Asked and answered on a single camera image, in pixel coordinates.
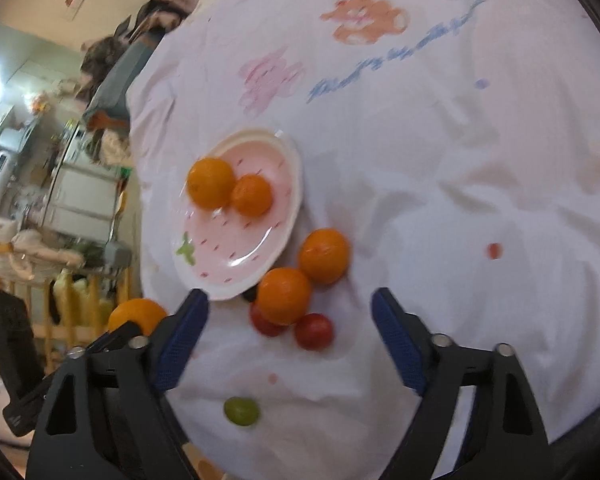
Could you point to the pink strawberry plate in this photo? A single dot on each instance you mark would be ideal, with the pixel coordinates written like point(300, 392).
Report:
point(240, 250)

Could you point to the pile of dark clothes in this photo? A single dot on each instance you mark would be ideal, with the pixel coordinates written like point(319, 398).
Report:
point(105, 52)

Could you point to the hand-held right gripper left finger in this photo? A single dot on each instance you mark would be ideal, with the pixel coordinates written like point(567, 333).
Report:
point(182, 340)

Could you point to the white cabinet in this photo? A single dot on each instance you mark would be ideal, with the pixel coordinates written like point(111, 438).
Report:
point(82, 195)

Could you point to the yellow-green cloth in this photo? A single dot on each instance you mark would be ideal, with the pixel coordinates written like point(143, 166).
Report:
point(80, 300)

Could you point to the dark grape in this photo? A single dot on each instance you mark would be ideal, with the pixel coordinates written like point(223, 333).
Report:
point(250, 294)

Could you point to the wooden rack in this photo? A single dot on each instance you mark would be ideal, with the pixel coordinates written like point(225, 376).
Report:
point(40, 332)

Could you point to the small orange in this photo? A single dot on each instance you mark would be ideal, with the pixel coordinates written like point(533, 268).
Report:
point(252, 196)
point(324, 256)
point(283, 295)

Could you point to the green grape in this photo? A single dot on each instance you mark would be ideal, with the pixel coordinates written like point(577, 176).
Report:
point(241, 411)

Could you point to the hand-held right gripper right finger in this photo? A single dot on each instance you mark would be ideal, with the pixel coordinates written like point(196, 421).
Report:
point(397, 340)

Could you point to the red cherry tomato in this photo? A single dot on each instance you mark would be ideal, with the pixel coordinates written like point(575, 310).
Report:
point(264, 327)
point(314, 332)

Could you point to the blue-grey cushion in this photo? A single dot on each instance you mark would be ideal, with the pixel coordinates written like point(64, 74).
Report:
point(117, 85)

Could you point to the white printed blanket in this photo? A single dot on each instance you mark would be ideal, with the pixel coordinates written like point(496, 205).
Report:
point(430, 160)

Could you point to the grey box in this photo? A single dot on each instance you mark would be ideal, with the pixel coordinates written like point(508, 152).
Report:
point(116, 254)

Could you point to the beige towel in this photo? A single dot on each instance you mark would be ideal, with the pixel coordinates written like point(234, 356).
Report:
point(45, 252)

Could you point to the wall poster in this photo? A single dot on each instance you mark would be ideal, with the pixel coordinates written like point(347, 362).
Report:
point(75, 2)

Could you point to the floral cloth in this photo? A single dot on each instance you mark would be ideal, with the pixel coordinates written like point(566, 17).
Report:
point(115, 145)

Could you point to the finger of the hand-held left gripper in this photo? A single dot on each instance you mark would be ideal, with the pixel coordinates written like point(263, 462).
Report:
point(120, 335)

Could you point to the large orange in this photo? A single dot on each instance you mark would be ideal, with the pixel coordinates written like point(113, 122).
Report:
point(211, 182)
point(140, 311)

